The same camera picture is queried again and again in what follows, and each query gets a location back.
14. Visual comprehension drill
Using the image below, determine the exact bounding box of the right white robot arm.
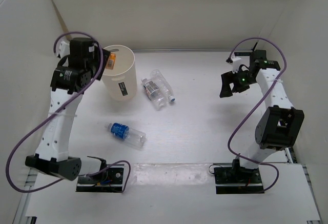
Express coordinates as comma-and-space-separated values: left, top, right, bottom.
220, 50, 304, 183

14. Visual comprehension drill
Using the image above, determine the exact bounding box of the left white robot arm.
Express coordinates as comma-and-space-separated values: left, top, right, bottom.
25, 37, 104, 180

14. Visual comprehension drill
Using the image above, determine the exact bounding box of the orange plastic bottle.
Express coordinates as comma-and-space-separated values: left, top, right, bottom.
105, 53, 116, 70

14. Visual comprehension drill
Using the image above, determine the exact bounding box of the clear bottle blue cap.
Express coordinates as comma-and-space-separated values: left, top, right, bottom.
150, 69, 175, 103

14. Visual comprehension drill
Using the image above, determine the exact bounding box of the white plastic bin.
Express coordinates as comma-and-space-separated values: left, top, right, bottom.
101, 45, 137, 101

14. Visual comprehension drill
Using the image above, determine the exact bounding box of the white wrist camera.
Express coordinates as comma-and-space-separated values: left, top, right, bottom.
226, 56, 242, 74
57, 40, 70, 59

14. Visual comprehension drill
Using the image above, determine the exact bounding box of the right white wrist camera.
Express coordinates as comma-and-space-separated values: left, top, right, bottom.
226, 56, 242, 74

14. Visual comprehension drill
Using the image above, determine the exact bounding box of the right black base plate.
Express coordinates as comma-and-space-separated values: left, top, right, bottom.
209, 164, 264, 195

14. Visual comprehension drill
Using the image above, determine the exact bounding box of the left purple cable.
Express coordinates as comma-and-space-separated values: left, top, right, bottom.
5, 31, 131, 193

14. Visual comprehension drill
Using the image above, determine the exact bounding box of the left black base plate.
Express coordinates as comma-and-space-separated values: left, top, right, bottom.
75, 161, 131, 193

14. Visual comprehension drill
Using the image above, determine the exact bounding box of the blue label plastic bottle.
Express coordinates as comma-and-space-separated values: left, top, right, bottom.
105, 123, 147, 149

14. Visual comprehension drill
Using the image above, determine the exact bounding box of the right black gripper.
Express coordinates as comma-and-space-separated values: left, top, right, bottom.
219, 68, 257, 98

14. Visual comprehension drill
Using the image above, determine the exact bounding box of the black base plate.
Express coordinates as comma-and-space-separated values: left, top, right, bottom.
75, 161, 131, 193
209, 164, 264, 195

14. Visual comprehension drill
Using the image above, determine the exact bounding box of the clear bottle red white label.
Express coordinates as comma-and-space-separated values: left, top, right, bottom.
141, 78, 167, 110

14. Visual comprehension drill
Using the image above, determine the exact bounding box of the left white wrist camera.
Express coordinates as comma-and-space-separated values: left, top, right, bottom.
57, 40, 70, 59

